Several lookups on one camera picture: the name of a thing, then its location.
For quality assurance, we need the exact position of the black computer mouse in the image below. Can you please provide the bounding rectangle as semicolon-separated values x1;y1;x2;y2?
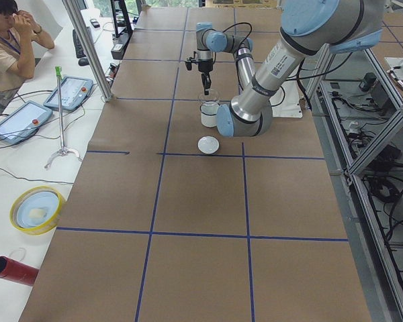
78;58;89;66

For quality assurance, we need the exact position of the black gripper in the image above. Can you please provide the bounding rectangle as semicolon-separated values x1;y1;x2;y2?
197;58;214;95

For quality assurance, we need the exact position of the near teach pendant tablet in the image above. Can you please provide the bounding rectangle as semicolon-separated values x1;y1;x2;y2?
0;101;52;144

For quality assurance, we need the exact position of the metal stand with green clip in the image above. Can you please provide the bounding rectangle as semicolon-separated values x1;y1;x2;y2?
44;66;83;170

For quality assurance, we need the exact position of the white cup lid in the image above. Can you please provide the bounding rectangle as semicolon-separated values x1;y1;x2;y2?
197;136;220;155

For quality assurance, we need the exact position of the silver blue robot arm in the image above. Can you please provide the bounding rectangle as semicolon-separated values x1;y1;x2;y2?
186;1;384;137

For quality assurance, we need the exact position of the aluminium side frame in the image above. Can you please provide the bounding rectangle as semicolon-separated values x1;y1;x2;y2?
305;13;403;322

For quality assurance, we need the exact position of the seated person beige shirt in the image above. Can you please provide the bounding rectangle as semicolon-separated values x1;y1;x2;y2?
0;1;54;105

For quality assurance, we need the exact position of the light blue plate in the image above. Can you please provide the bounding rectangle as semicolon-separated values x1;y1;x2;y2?
16;191;60;229

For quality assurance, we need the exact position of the red cylinder tube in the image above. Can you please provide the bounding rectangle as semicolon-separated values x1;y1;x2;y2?
0;256;39;286

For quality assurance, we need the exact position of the black keyboard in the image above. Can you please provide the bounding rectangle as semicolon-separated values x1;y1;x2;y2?
72;30;86;58

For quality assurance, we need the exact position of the grey aluminium frame post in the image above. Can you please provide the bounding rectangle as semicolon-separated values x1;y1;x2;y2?
62;0;113;102

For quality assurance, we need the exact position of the black metal rack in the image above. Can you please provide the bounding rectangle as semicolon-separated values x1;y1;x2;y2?
110;0;133;39

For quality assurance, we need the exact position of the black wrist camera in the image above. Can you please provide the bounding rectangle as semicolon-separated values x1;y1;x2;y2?
185;57;198;71

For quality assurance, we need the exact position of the clear tape ring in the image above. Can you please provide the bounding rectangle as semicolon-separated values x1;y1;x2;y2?
8;247;28;262

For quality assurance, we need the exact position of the clear glass funnel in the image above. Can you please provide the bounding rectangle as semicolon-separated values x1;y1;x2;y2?
197;89;220;115

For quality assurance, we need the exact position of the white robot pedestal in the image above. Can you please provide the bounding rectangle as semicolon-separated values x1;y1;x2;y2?
238;78;305;119

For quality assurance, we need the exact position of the far teach pendant tablet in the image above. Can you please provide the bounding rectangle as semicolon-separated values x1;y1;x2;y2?
61;76;93;111

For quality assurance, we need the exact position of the white enamel cup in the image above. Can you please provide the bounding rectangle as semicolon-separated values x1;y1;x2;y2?
200;101;219;127

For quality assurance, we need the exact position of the teach pendant tablet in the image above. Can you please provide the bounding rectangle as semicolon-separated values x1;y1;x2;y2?
61;76;93;111
0;101;52;144

